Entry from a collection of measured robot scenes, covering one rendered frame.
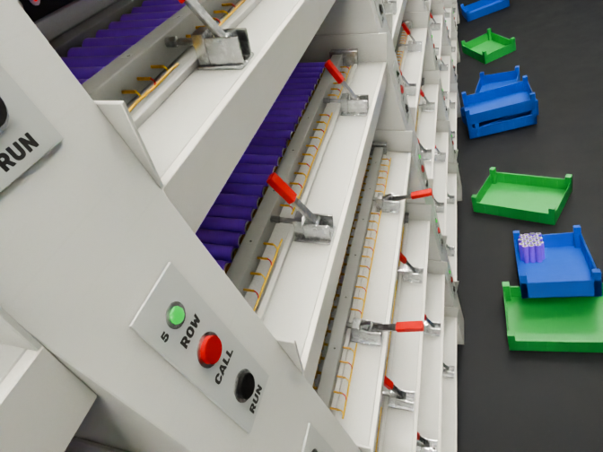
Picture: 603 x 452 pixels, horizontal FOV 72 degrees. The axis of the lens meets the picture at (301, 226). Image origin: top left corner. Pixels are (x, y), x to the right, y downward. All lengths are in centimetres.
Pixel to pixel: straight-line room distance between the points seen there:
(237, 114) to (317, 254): 18
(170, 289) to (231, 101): 14
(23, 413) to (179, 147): 15
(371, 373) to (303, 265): 20
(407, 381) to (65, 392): 64
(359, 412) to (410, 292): 39
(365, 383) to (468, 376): 86
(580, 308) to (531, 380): 28
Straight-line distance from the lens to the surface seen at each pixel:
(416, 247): 96
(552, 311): 151
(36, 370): 19
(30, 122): 20
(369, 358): 58
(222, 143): 29
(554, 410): 136
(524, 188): 192
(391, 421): 76
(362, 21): 80
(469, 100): 240
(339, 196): 50
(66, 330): 20
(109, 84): 32
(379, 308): 62
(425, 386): 100
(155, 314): 22
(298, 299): 40
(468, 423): 135
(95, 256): 20
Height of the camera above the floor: 124
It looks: 36 degrees down
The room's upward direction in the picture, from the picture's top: 28 degrees counter-clockwise
